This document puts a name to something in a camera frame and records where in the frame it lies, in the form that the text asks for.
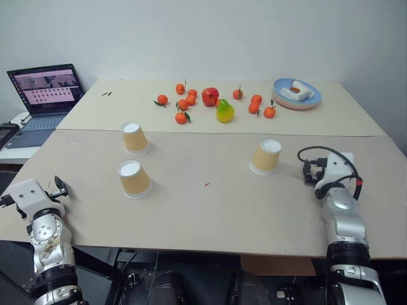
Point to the black table frame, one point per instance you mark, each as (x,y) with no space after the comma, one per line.
(117,270)

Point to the dark open laptop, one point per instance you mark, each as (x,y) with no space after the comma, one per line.
(47,95)

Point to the orange mandarin with leaf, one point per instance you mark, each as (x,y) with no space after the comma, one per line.
(162,100)
(181,118)
(180,89)
(270,112)
(238,94)

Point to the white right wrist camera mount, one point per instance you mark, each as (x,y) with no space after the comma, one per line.
(337,168)

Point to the dark rounded shape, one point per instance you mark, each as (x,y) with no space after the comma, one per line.
(248,287)
(171,287)

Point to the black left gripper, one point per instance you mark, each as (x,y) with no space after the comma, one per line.
(58,193)

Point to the light blue plate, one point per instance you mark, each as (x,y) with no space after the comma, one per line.
(283,85)

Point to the yellow green pear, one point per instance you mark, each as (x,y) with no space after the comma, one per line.
(224,111)

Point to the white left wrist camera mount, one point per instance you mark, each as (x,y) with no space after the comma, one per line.
(30,195)

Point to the white side table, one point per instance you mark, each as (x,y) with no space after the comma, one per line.
(16,154)

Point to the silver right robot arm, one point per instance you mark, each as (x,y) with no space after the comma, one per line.
(345,222)

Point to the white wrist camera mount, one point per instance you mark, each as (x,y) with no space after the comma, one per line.
(30,195)
(337,168)

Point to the red apple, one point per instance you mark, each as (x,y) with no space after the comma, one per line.
(210,97)

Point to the pink plate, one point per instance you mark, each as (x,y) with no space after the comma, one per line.
(299,107)

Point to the white foam piece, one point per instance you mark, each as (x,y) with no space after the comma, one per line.
(300,94)

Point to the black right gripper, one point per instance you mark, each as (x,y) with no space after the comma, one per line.
(319,166)

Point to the brown ribbed paper cup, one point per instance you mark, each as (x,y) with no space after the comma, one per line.
(266,157)
(135,138)
(133,179)

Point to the brown cardboard box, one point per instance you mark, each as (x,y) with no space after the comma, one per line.
(276,265)

